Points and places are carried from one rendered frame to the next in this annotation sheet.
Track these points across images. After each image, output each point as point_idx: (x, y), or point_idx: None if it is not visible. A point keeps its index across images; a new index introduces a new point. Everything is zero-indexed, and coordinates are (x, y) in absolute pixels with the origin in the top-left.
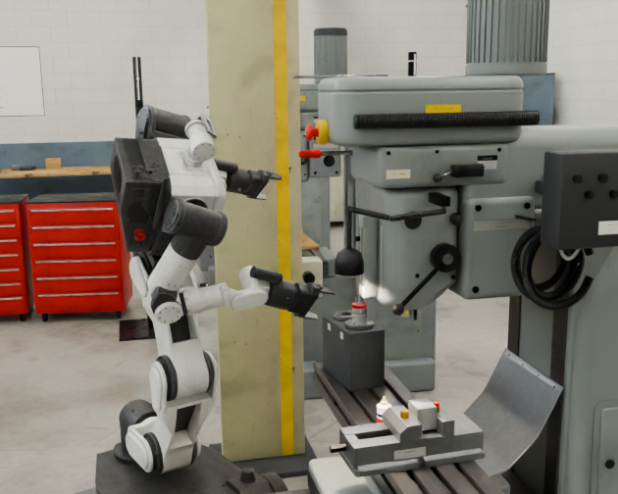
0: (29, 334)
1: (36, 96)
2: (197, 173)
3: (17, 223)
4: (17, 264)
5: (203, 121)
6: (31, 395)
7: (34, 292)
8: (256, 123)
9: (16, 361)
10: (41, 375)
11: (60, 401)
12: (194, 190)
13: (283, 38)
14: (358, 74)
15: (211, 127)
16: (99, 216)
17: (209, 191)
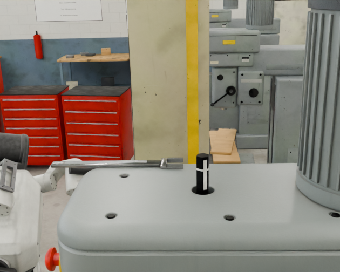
0: (61, 182)
1: (97, 7)
2: (0, 224)
3: (56, 108)
4: (56, 134)
5: (1, 171)
6: (42, 239)
7: (67, 153)
8: (170, 82)
9: (45, 205)
10: (55, 221)
11: (58, 247)
12: None
13: (194, 8)
14: (142, 162)
15: (12, 177)
16: (107, 106)
17: (7, 249)
